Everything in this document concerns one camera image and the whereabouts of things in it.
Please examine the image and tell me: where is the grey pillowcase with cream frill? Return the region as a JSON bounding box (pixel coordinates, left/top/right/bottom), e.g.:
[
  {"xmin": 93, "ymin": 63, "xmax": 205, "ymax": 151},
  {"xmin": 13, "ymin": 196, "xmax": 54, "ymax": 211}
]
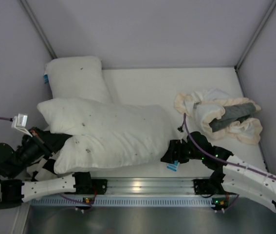
[{"xmin": 174, "ymin": 88, "xmax": 263, "ymax": 145}]

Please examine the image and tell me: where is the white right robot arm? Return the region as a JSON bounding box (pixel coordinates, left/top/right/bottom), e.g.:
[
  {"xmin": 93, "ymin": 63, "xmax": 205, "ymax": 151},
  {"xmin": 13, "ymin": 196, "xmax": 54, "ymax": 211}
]
[{"xmin": 161, "ymin": 132, "xmax": 276, "ymax": 213}]

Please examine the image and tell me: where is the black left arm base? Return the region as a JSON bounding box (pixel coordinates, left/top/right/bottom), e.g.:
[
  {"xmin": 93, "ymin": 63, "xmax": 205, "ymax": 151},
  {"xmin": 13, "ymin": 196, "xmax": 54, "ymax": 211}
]
[{"xmin": 76, "ymin": 179, "xmax": 108, "ymax": 195}]

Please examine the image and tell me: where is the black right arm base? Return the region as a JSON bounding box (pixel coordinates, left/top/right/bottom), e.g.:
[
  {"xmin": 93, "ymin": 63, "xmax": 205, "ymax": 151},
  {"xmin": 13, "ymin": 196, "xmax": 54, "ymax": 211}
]
[{"xmin": 193, "ymin": 179, "xmax": 226, "ymax": 198}]

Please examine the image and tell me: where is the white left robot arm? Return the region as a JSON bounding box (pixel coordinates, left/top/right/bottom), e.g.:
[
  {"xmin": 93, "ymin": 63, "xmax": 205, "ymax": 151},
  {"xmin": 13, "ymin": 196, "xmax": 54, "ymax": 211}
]
[{"xmin": 0, "ymin": 127, "xmax": 92, "ymax": 210}]

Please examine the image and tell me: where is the blue white pillow label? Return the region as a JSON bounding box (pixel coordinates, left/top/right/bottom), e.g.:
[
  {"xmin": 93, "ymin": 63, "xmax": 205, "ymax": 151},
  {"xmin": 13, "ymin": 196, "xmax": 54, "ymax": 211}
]
[{"xmin": 166, "ymin": 161, "xmax": 179, "ymax": 172}]

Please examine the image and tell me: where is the black and white striped pillowcase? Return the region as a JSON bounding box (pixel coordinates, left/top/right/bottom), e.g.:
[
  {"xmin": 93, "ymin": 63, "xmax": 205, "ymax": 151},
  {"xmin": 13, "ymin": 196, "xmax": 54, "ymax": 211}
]
[{"xmin": 26, "ymin": 156, "xmax": 58, "ymax": 182}]

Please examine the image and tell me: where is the blue label on bare pillow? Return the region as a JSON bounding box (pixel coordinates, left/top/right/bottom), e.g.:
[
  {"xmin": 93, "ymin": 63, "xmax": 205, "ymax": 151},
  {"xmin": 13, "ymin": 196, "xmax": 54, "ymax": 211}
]
[{"xmin": 43, "ymin": 74, "xmax": 49, "ymax": 84}]

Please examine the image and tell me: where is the bare white pillow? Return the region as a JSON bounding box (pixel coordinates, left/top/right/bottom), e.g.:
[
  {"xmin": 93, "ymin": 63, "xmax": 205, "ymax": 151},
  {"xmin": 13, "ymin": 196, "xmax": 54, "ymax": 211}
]
[{"xmin": 44, "ymin": 56, "xmax": 112, "ymax": 103}]

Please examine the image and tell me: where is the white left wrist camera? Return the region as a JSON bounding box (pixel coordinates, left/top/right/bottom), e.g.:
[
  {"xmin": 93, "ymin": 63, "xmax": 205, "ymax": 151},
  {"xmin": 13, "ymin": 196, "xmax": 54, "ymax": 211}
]
[{"xmin": 11, "ymin": 113, "xmax": 32, "ymax": 137}]

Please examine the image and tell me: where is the aluminium mounting rail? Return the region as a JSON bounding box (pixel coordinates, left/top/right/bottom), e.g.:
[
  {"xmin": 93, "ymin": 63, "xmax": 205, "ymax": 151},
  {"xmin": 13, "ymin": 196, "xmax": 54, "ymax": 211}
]
[{"xmin": 23, "ymin": 176, "xmax": 226, "ymax": 195}]

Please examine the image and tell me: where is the perforated grey cable duct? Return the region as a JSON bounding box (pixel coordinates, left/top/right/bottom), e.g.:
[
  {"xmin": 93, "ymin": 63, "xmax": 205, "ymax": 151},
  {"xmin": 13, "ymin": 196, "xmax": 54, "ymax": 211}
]
[{"xmin": 30, "ymin": 196, "xmax": 275, "ymax": 207}]

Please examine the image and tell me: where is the right aluminium frame post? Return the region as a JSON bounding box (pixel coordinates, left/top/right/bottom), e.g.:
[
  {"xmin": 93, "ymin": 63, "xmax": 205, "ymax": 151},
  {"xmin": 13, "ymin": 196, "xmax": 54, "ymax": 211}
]
[{"xmin": 234, "ymin": 0, "xmax": 276, "ymax": 71}]

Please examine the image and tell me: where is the aluminium frame post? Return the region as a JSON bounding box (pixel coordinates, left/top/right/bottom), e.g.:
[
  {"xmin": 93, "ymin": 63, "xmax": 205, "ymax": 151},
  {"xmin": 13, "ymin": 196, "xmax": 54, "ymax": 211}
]
[
  {"xmin": 234, "ymin": 0, "xmax": 276, "ymax": 71},
  {"xmin": 18, "ymin": 0, "xmax": 58, "ymax": 59}
]

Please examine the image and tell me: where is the left aluminium frame post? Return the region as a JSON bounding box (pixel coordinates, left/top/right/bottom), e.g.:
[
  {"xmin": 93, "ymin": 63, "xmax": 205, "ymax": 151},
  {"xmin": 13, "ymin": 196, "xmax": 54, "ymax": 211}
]
[{"xmin": 18, "ymin": 0, "xmax": 58, "ymax": 59}]

